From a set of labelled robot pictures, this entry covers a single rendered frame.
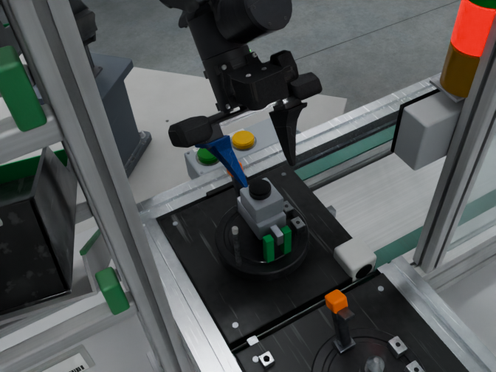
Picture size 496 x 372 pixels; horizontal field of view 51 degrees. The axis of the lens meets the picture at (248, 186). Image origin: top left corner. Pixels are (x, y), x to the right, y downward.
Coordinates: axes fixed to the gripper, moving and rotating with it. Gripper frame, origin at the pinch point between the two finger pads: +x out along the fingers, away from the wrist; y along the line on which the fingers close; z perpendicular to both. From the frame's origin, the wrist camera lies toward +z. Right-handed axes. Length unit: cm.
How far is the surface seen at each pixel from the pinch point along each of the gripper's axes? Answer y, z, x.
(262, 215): -1.2, -4.5, 8.9
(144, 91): 2, -66, -12
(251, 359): -10.6, -0.9, 24.6
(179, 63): 55, -217, -22
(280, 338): -5.9, -1.3, 24.2
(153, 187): -7.8, -42.8, 5.7
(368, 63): 137, -174, 12
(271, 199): 0.6, -4.1, 7.4
